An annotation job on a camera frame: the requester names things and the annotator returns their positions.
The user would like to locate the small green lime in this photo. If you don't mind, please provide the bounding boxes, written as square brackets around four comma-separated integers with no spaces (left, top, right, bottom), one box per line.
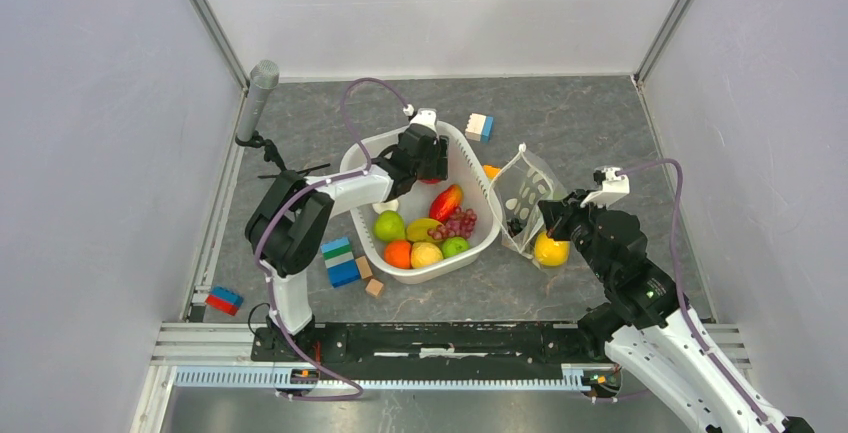
[441,236,471,259]

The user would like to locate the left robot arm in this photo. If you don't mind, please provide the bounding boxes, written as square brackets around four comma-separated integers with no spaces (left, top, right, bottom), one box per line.
[245,124,449,361]

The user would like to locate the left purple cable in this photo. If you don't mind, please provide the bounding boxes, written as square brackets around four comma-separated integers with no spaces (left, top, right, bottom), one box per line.
[252,77,416,402]

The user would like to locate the white plastic basket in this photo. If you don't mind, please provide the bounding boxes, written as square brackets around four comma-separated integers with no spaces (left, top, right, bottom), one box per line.
[347,121,503,284]

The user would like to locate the white and blue block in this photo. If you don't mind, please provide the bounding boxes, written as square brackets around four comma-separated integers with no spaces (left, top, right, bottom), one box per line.
[464,113,494,143]

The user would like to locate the green pear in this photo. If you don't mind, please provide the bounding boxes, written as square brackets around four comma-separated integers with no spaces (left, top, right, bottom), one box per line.
[373,210,406,243]

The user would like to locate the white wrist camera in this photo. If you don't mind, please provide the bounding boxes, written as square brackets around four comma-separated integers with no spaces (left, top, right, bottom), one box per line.
[403,104,438,135]
[580,166,630,208]

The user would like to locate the clear dotted zip bag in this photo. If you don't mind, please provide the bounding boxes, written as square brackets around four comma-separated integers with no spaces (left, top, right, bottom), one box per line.
[487,143,565,270]

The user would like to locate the yellow apple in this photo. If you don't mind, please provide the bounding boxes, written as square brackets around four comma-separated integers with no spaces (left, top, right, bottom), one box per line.
[533,231,571,268]

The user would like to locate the tan wooden block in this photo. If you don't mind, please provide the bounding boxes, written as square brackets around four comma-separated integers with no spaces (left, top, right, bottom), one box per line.
[355,256,373,281]

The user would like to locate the small wooden cube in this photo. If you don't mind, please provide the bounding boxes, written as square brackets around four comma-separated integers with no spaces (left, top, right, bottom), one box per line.
[365,278,385,298]

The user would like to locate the yellow starfruit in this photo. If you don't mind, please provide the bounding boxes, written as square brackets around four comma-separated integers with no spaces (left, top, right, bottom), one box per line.
[406,218,442,243]

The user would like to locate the white garlic clove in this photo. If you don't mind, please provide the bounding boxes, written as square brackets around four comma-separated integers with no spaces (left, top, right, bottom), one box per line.
[371,199,400,215]

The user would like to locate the aluminium rail frame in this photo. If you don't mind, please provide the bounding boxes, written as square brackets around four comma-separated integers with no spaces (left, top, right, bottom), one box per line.
[137,321,750,402]

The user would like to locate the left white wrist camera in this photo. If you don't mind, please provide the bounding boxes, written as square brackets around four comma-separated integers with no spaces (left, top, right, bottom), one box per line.
[403,104,438,135]

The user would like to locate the red grape bunch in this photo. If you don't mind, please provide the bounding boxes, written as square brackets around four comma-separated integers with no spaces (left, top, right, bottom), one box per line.
[427,207,478,241]

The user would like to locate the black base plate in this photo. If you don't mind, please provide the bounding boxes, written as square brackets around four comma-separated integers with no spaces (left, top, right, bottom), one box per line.
[251,321,614,382]

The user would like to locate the grey microphone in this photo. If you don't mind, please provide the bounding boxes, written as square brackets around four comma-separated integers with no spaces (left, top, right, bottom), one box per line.
[235,60,280,145]

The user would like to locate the black microphone tripod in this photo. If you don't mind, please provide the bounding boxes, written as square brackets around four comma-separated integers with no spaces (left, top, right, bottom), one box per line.
[234,131,330,176]

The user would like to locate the red blue block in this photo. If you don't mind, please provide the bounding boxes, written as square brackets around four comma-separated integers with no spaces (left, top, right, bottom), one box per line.
[204,286,244,316]

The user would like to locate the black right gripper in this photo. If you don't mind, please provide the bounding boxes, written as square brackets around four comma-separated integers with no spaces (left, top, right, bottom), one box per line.
[536,188,612,282]

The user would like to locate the orange fruit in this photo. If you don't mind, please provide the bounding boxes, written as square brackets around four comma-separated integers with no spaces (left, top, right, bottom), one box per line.
[383,239,412,270]

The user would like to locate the yellow bumpy lemon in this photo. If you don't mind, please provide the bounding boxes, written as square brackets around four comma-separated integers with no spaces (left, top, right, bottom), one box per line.
[410,242,444,269]

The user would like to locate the blue green stacked blocks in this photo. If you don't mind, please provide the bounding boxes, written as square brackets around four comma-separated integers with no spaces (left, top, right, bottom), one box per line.
[320,237,361,288]

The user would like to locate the orange green block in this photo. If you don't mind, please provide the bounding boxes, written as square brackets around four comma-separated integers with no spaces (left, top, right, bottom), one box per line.
[483,165,501,181]

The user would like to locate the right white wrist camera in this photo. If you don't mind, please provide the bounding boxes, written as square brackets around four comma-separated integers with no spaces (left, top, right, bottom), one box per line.
[580,166,630,208]

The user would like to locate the red orange mango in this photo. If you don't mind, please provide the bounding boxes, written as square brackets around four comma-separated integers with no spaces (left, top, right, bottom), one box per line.
[429,184,464,223]

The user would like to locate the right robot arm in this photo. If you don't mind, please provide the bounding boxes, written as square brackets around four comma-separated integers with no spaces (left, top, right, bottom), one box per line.
[538,190,812,432]

